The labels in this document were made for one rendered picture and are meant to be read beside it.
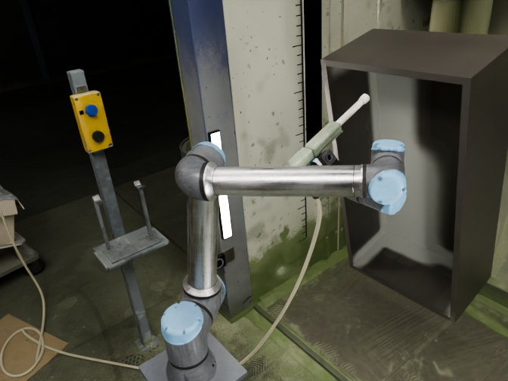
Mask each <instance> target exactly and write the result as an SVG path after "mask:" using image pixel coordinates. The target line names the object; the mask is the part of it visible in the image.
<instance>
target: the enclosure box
mask: <svg viewBox="0 0 508 381"><path fill-rule="evenodd" d="M321 69H322V74H323V80H324V90H325V95H326V101H327V111H328V116H329V122H330V121H334V122H336V121H337V120H338V119H339V118H340V117H341V116H342V115H343V114H344V113H345V112H346V111H347V110H349V109H350V108H351V107H352V106H353V105H354V104H355V103H356V102H357V101H358V100H359V98H360V96H362V95H363V94H367V95H368V96H369V97H370V100H369V101H368V102H367V103H366V104H363V105H362V106H361V107H360V108H359V109H358V110H357V111H356V112H355V113H354V114H353V115H352V116H351V117H350V118H349V119H348V120H346V121H345V122H344V123H343V124H342V125H341V128H342V131H343V132H342V133H341V134H340V135H339V136H338V137H337V138H336V139H335V140H334V141H333V142H332V143H333V153H334V155H335V156H336V158H337V159H338V161H340V162H341V164H342V165H343V166H355V165H361V164H370V161H371V152H372V150H371V148H372V146H373V143H374V142H375V141H378V140H384V139H389V140H396V141H400V142H402V143H404V145H405V150H406V152H404V168H405V177H406V179H407V187H406V190H407V197H406V200H405V202H404V205H403V206H402V207H401V209H400V210H399V211H398V212H396V213H395V214H394V215H389V214H386V213H381V212H380V211H378V210H376V209H373V208H370V207H369V206H365V205H363V204H361V203H357V202H355V201H353V200H350V199H348V198H347V197H340V201H341V207H342V217H343V222H344V228H345V238H346V243H347V249H348V259H349V264H350V267H351V268H353V269H355V270H356V271H359V272H361V273H362V274H364V275H366V276H368V277H370V278H372V279H373V280H375V281H377V282H379V283H381V284H382V285H384V286H386V287H388V288H390V289H392V290H394V291H395V292H397V293H400V294H401V295H403V296H405V297H407V298H409V299H411V300H412V301H414V302H416V303H418V304H420V305H422V306H423V307H425V308H427V309H429V310H431V311H433V312H435V313H436V314H439V315H441V316H442V317H443V318H446V319H448V320H449V321H451V322H453V323H455V322H456V321H457V320H458V318H459V317H460V316H461V314H462V313H463V312H464V311H465V310H466V308H467V307H468V306H469V304H470V303H471V301H472V300H473V299H474V298H475V297H476V295H477V294H478V293H479V291H480V290H481V289H482V287H483V286H484V285H485V284H486V283H487V281H488V280H489V279H490V277H491V271H492V265H493V258H494V248H495V241H496V236H497V224H498V219H499V212H500V201H501V195H502V189H503V178H504V172H505V166H506V155H507V149H508V36H499V35H484V34H470V33H442V32H428V31H413V30H399V29H371V30H370V31H368V32H366V33H365V34H363V35H362V36H359V37H357V38H356V39H354V40H353V41H351V42H349V43H348V44H346V45H344V46H342V47H341V48H339V49H337V50H336V51H334V52H333V53H331V54H328V55H327V56H326V57H324V58H322V59H321Z"/></svg>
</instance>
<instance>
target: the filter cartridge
mask: <svg viewBox="0 0 508 381"><path fill-rule="evenodd" d="M492 5H493V0H433V2H432V13H431V20H430V28H429V31H430V32H442V33H470V34H484V35H487V34H488V28H489V23H490V19H491V9H492Z"/></svg>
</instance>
